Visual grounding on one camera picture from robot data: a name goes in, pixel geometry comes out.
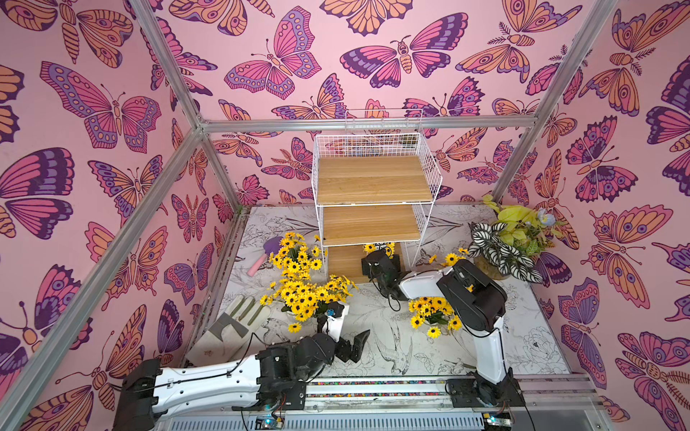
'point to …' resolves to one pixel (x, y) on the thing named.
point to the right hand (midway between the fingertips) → (378, 254)
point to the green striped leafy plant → (513, 238)
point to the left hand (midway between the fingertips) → (358, 324)
